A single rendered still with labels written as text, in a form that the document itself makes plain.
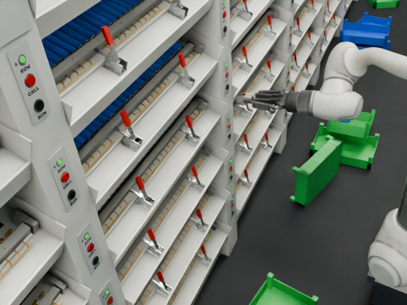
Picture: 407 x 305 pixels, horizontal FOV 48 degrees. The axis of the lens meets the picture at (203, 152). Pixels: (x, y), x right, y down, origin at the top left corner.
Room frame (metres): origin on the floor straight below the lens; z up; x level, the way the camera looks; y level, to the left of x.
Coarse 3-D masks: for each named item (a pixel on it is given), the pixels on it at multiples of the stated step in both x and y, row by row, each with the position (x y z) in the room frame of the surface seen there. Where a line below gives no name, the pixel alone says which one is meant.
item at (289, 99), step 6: (276, 96) 1.37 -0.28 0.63; (288, 96) 1.32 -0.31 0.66; (294, 96) 1.31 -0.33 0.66; (276, 102) 1.33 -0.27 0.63; (282, 102) 1.32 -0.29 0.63; (288, 102) 1.30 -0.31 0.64; (294, 102) 1.29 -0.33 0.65; (282, 108) 1.31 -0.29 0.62; (288, 108) 1.30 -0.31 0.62; (294, 108) 1.29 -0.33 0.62
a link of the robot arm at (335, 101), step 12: (324, 84) 1.31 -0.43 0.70; (336, 84) 1.28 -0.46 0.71; (348, 84) 1.29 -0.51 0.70; (324, 96) 1.26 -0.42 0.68; (336, 96) 1.24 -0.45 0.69; (348, 96) 1.23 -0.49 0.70; (360, 96) 1.23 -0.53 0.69; (312, 108) 1.25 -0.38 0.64; (324, 108) 1.23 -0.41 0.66; (336, 108) 1.21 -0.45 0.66; (348, 108) 1.20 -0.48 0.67; (360, 108) 1.20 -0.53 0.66; (336, 120) 1.22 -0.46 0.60
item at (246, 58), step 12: (264, 12) 1.78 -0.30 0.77; (276, 12) 1.78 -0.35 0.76; (288, 12) 1.77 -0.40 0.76; (264, 24) 1.72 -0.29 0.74; (276, 24) 1.75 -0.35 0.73; (252, 36) 1.58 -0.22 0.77; (264, 36) 1.64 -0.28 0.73; (276, 36) 1.66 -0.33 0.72; (240, 48) 1.49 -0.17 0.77; (252, 48) 1.53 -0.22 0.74; (264, 48) 1.56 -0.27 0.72; (240, 60) 1.44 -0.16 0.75; (252, 60) 1.47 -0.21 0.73; (240, 72) 1.39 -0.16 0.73; (252, 72) 1.40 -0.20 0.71; (240, 84) 1.33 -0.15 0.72
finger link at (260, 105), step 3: (252, 102) 1.36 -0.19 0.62; (255, 102) 1.35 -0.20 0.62; (258, 102) 1.35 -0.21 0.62; (261, 102) 1.34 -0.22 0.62; (255, 105) 1.35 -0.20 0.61; (258, 105) 1.34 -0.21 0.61; (261, 105) 1.33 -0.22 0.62; (264, 105) 1.33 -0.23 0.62; (267, 105) 1.32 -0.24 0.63; (270, 105) 1.31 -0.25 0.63; (273, 105) 1.31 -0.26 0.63; (258, 108) 1.34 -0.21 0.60; (261, 108) 1.33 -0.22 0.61; (264, 108) 1.33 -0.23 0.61; (267, 108) 1.32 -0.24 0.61; (273, 108) 1.30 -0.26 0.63; (270, 111) 1.31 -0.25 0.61; (273, 111) 1.30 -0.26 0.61
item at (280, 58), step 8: (272, 48) 1.80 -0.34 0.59; (272, 56) 1.78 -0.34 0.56; (280, 56) 1.78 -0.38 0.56; (288, 56) 1.77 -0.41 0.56; (264, 64) 1.74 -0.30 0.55; (272, 64) 1.75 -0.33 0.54; (280, 64) 1.76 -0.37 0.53; (272, 72) 1.70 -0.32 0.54; (280, 72) 1.77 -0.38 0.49; (256, 80) 1.62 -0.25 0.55; (264, 80) 1.63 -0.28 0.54; (248, 88) 1.56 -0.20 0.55; (256, 88) 1.57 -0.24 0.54; (264, 88) 1.58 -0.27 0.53; (240, 104) 1.46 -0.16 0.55; (248, 104) 1.46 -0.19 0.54; (240, 120) 1.37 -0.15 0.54; (248, 120) 1.38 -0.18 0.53; (240, 128) 1.33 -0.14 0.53
